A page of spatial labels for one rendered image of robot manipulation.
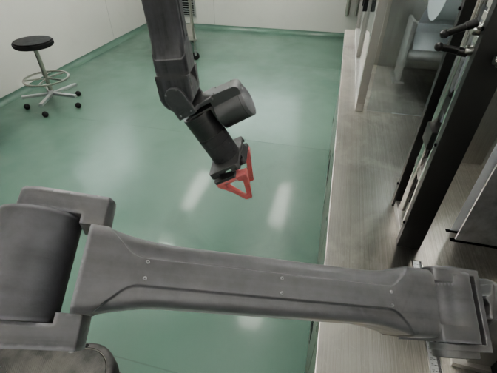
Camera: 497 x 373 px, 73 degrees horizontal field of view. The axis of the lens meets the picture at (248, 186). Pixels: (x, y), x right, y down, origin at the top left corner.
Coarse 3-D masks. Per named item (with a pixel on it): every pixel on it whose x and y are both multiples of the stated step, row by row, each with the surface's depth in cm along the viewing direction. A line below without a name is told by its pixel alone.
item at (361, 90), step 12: (384, 0) 108; (360, 12) 212; (384, 12) 110; (360, 36) 168; (372, 36) 115; (372, 48) 117; (372, 60) 120; (360, 84) 126; (360, 96) 128; (360, 108) 131
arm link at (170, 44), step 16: (144, 0) 49; (160, 0) 49; (176, 0) 49; (160, 16) 50; (176, 16) 50; (160, 32) 51; (176, 32) 51; (160, 48) 53; (176, 48) 52; (160, 64) 54; (176, 64) 54; (192, 64) 57; (160, 80) 55; (176, 80) 55; (192, 80) 59; (160, 96) 57; (192, 96) 57
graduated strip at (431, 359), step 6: (414, 264) 74; (420, 264) 74; (426, 342) 61; (426, 348) 60; (432, 360) 58; (438, 360) 58; (432, 366) 58; (438, 366) 58; (432, 372) 57; (438, 372) 57
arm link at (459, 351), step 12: (480, 288) 35; (480, 300) 35; (480, 312) 34; (480, 324) 34; (432, 348) 33; (444, 348) 32; (456, 348) 32; (468, 348) 32; (480, 348) 33; (492, 348) 33
